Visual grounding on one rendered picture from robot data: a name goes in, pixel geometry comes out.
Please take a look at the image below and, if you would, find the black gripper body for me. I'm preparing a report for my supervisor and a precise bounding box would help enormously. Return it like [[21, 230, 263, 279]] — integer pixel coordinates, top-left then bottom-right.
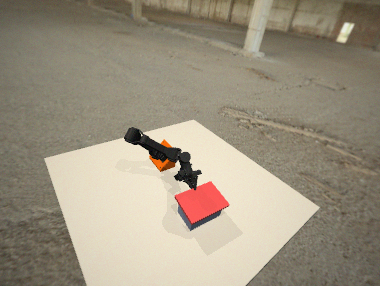
[[179, 163, 202, 182]]

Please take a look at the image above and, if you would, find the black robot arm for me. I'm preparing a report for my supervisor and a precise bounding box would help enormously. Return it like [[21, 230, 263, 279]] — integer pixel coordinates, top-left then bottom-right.
[[124, 127, 191, 181]]

